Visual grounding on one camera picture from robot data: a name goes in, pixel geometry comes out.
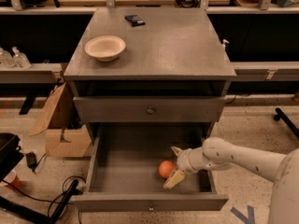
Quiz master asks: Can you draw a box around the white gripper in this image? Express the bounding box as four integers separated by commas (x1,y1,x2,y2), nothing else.
164,147,204,189

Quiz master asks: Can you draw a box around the orange fruit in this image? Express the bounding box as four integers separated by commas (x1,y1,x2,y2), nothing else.
158,161,176,179

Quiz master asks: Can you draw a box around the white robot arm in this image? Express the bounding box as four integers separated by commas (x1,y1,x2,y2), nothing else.
164,137,299,224

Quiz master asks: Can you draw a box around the open grey middle drawer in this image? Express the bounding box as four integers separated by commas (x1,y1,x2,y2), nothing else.
73,124,228,212

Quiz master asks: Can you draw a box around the closed grey top drawer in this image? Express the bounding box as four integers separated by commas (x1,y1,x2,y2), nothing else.
74,97,225,122

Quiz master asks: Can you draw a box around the blue tape floor marker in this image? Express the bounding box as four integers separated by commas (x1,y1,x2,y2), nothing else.
231,205,255,224

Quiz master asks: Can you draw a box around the grey wooden cabinet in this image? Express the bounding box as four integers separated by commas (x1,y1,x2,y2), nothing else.
64,7,235,140

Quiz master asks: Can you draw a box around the black chair leg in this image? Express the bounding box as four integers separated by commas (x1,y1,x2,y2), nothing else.
274,107,299,138

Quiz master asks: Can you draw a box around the open cardboard box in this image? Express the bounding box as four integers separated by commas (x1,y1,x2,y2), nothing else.
29,83,92,158

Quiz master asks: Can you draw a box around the white pump bottle top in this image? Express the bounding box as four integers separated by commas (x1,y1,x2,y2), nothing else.
221,39,229,50

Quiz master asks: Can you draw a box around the white paper bowl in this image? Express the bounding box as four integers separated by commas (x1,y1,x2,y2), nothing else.
85,35,126,62

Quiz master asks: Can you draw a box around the black power adapter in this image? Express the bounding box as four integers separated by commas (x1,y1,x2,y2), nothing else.
25,152,37,169

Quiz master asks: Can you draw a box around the small black device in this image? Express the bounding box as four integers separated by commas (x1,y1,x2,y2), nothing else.
125,15,145,27

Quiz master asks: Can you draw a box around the red plastic cup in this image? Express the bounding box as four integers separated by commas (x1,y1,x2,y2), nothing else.
0,170,21,190

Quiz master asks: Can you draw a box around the black bin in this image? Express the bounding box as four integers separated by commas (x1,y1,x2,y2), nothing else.
0,133,23,181

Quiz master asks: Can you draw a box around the black equipment base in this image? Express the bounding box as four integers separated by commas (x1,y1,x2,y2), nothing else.
0,178,78,224

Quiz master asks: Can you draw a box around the clear sanitizer bottle right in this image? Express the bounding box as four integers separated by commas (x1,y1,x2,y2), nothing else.
12,47,31,69

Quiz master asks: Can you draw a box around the clear sanitizer bottle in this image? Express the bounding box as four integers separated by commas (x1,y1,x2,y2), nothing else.
12,47,31,69
0,48,15,68

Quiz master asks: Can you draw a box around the clear sanitizer bottle left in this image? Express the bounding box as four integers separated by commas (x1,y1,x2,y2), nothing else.
0,48,15,68

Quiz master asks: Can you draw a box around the black floor cable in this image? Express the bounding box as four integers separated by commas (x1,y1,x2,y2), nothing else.
0,175,87,224

